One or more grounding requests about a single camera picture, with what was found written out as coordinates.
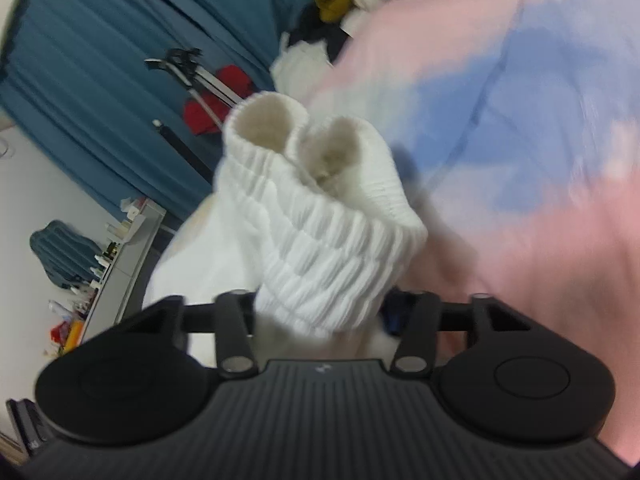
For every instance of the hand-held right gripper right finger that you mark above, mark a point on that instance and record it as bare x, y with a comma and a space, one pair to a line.
393, 319

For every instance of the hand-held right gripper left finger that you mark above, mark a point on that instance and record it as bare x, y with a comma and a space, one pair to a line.
232, 320

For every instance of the white ribbed sock pair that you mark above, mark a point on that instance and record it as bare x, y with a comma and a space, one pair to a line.
320, 240

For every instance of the white desk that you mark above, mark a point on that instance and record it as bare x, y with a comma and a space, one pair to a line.
130, 260

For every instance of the blue chair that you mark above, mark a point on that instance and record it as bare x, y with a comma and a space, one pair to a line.
60, 250

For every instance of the pastel patchwork quilt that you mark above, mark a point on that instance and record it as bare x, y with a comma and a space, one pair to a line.
525, 185

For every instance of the grey tripod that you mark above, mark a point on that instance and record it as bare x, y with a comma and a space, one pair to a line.
200, 77

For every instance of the white crumpled cloth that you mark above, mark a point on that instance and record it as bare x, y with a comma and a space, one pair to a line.
300, 70

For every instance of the black cloth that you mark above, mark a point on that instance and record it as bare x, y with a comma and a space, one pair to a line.
315, 30

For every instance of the blue curtain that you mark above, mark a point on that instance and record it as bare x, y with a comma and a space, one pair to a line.
100, 35

